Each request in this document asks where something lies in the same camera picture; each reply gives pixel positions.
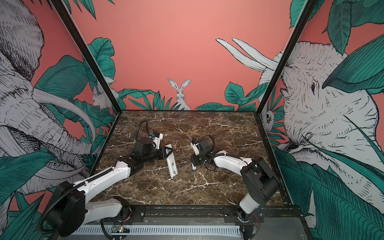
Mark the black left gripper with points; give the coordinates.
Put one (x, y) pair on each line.
(163, 152)

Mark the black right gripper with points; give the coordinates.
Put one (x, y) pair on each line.
(195, 161)

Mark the white remote control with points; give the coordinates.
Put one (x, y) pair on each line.
(172, 166)

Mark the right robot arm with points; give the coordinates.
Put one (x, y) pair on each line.
(259, 178)

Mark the white ventilated strip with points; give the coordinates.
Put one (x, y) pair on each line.
(140, 230)

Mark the small circuit board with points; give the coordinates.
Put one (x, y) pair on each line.
(118, 230)

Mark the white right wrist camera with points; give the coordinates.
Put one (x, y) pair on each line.
(195, 146)

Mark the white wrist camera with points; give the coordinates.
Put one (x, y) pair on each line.
(195, 146)
(157, 137)

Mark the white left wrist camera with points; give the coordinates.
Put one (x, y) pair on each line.
(157, 137)

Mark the black front mounting rail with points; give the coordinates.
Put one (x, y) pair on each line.
(230, 213)

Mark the black right frame post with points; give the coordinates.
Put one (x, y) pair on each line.
(298, 29)

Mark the black frame post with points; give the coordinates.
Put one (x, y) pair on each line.
(64, 14)
(298, 29)

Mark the black left frame post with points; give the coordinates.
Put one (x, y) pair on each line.
(64, 14)

